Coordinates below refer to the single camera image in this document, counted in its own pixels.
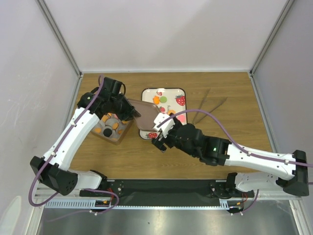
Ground black sandwich cookie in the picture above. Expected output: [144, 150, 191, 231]
[103, 128, 112, 138]

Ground orange flower swirl cookie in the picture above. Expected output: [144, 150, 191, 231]
[94, 128, 102, 133]

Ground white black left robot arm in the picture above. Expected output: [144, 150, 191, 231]
[30, 76, 139, 196]

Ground rose gold tin lid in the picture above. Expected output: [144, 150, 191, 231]
[128, 99, 160, 131]

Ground orange dotted biscuit upper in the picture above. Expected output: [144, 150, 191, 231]
[167, 110, 176, 115]

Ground white strawberry print tray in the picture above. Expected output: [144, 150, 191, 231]
[139, 88, 186, 141]

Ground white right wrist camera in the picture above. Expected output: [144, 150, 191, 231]
[152, 113, 181, 138]

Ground aluminium frame post left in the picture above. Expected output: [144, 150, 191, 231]
[35, 0, 83, 78]

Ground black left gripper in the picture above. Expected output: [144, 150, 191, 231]
[110, 93, 140, 121]

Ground aluminium frame post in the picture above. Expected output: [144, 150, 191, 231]
[35, 0, 83, 78]
[248, 0, 296, 76]

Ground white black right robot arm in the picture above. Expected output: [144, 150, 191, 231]
[152, 122, 309, 197]

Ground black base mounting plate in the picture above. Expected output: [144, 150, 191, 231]
[79, 178, 245, 206]

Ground pink sandwich cookie right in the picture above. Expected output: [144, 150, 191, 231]
[177, 115, 186, 123]

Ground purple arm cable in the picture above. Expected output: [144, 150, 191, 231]
[156, 109, 313, 216]
[28, 74, 120, 218]

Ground steel slotted serving tongs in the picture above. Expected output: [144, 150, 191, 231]
[192, 88, 227, 124]

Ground aluminium frame post right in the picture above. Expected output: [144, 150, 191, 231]
[248, 0, 296, 76]

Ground orange scalloped cookie lower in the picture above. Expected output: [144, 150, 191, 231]
[101, 115, 110, 122]

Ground rose gold cookie tin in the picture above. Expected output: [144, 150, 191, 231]
[91, 113, 133, 145]

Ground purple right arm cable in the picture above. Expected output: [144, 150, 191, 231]
[156, 109, 313, 216]

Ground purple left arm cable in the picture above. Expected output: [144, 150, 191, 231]
[28, 74, 120, 218]

